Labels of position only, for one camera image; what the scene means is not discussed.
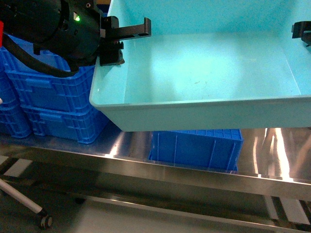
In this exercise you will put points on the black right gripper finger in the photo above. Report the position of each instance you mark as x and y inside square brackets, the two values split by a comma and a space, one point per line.
[302, 30]

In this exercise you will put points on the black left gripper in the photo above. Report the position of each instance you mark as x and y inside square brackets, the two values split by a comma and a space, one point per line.
[80, 38]

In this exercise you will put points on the turquoise plastic tub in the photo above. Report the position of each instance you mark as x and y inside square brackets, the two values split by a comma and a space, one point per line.
[209, 64]

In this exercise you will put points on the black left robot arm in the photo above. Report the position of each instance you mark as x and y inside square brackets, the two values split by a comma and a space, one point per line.
[38, 22]

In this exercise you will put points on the lower stacked blue crate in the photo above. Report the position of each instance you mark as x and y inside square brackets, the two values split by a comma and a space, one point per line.
[82, 127]

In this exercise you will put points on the stacked blue crate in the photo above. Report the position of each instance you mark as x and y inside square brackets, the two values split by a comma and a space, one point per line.
[48, 92]
[82, 127]

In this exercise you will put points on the upper stacked blue crate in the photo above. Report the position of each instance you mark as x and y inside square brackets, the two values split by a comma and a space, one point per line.
[48, 92]

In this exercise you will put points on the far left blue crate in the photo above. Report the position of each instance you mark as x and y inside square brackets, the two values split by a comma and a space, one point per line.
[13, 120]

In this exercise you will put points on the stainless steel table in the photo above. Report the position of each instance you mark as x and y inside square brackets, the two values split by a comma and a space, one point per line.
[273, 161]

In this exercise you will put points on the blue ribbed crate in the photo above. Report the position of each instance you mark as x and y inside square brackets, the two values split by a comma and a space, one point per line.
[216, 149]

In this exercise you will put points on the white table leg with caster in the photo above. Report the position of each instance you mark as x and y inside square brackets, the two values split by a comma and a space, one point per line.
[45, 220]

